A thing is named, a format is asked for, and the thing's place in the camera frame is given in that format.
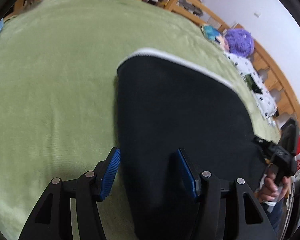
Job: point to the purple plush toy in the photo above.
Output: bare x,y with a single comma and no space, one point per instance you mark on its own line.
240,41

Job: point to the right forearm dark blue sleeve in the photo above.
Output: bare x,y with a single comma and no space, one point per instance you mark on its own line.
275,216

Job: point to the right hand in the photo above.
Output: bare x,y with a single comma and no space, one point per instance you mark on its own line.
270,192

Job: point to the white spotted pillow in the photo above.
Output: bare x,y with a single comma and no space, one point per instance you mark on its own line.
264,100

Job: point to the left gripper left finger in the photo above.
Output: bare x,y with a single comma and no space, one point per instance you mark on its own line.
51,215

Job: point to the colourful geometric pillow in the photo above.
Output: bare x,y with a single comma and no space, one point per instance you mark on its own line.
213,35

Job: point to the black pants with white stripes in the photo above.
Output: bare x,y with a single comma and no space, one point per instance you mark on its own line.
165,103

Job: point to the green bed blanket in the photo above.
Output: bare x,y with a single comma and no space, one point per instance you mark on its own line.
58,62

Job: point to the wooden bed frame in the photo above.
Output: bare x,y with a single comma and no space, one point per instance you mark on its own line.
274,24

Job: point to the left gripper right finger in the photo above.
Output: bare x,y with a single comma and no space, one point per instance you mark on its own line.
226,209

